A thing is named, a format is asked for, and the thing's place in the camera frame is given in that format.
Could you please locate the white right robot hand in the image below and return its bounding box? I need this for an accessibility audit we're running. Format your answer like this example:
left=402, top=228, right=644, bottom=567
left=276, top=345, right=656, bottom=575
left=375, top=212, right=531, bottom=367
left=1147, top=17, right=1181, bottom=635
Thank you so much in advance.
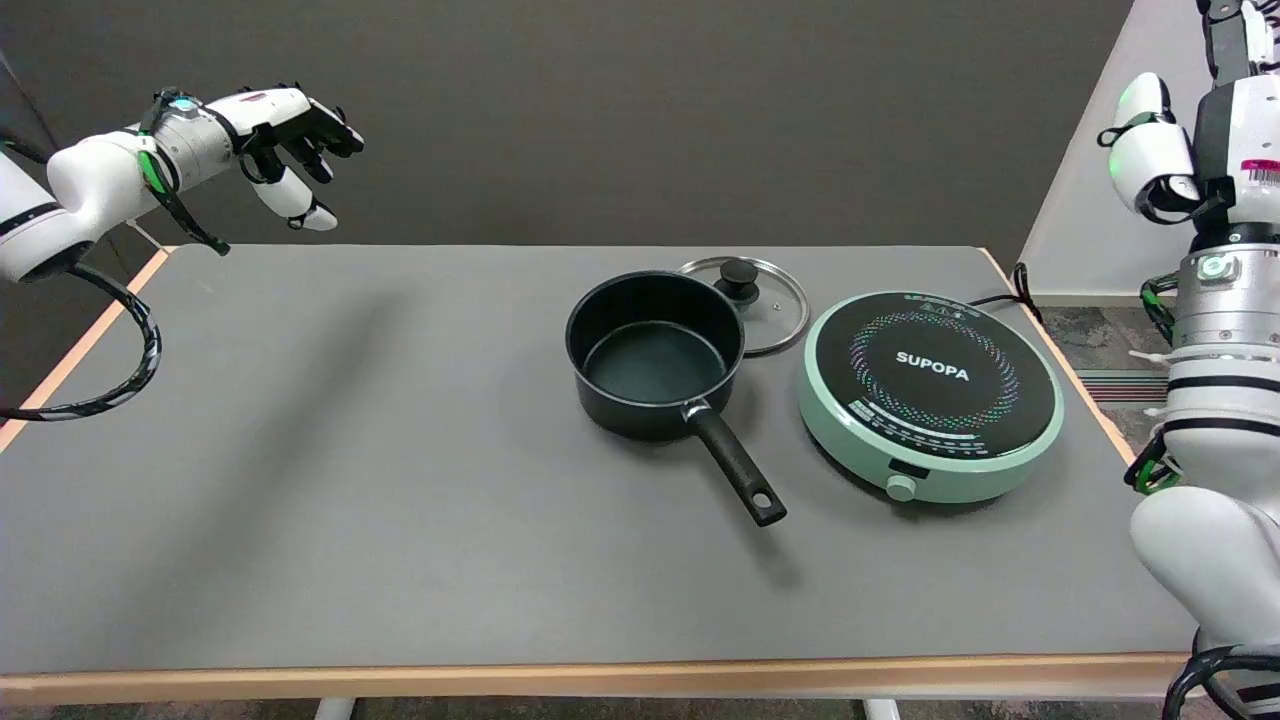
left=1097, top=0, right=1280, bottom=236

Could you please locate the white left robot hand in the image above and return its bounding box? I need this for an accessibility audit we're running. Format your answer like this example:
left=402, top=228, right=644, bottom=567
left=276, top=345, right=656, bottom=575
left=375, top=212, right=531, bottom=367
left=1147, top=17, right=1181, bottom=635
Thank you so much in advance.
left=207, top=84, right=365, bottom=233

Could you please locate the black saucepan with handle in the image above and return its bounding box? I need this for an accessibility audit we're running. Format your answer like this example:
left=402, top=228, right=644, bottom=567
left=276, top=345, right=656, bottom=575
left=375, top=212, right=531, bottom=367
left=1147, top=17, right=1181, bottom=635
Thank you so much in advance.
left=565, top=270, right=789, bottom=528

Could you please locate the striped floor vent grille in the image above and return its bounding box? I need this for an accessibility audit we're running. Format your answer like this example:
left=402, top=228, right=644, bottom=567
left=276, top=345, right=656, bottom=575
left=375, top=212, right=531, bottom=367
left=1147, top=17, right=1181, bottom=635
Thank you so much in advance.
left=1075, top=368, right=1173, bottom=404

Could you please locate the green round induction cooker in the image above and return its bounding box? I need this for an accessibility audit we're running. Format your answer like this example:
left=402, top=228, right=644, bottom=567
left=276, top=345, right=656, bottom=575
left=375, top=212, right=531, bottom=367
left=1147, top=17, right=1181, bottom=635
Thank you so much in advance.
left=797, top=290, right=1066, bottom=504

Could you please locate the glass lid black knob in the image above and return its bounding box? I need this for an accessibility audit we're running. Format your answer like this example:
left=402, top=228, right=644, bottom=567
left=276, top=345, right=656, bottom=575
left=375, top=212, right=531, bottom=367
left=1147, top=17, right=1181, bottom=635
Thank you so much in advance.
left=678, top=256, right=811, bottom=358

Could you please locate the green black wrist cable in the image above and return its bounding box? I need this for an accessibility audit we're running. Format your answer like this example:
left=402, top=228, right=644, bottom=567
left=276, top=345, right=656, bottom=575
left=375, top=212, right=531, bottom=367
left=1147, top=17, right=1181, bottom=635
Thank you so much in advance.
left=137, top=88, right=232, bottom=257

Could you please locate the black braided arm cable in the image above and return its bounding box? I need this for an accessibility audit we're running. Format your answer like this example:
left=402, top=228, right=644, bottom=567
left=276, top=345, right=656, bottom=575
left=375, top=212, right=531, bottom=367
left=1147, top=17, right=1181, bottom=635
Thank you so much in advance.
left=0, top=262, right=163, bottom=422

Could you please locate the black cooker power cord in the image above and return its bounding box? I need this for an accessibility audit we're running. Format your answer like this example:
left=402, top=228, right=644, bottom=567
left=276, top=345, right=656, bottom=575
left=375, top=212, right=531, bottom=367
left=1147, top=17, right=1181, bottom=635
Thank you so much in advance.
left=965, top=262, right=1044, bottom=326

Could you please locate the black green right arm cable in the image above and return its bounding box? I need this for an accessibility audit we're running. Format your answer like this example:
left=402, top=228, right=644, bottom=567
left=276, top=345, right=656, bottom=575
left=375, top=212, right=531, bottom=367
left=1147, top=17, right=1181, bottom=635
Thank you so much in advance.
left=1124, top=272, right=1280, bottom=720

